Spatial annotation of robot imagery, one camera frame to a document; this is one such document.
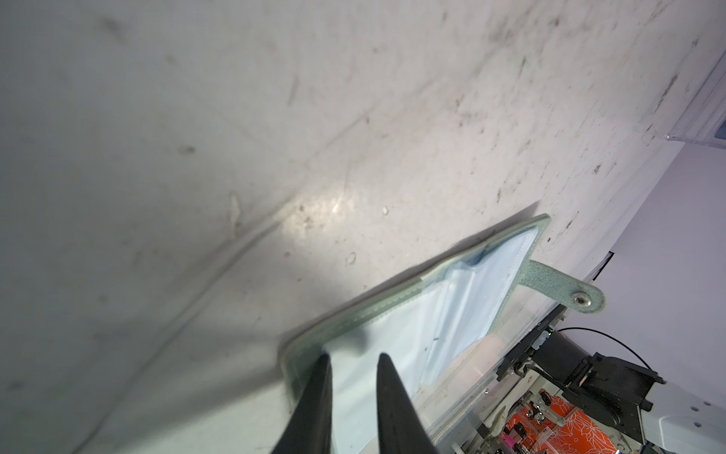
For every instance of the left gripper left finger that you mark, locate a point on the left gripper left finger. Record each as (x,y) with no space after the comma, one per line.
(310,427)

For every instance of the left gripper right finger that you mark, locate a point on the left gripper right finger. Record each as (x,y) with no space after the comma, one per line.
(399,427)

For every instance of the clear acrylic card box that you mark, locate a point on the clear acrylic card box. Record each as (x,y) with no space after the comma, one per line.
(703,121)

